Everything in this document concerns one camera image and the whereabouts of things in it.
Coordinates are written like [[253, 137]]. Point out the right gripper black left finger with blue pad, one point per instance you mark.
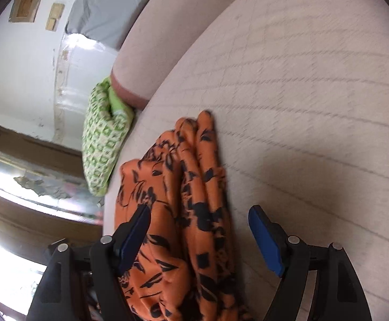
[[62, 293]]

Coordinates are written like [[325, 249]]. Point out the orange black floral blouse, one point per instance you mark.
[[185, 268]]

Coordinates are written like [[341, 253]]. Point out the stained glass door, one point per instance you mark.
[[43, 198]]

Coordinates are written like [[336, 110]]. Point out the green white patterned pillow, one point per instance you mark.
[[107, 122]]

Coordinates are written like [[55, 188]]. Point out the grey pillow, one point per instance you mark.
[[104, 21]]

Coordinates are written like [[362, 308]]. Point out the pink quilted bolster cushion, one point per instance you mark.
[[160, 36]]

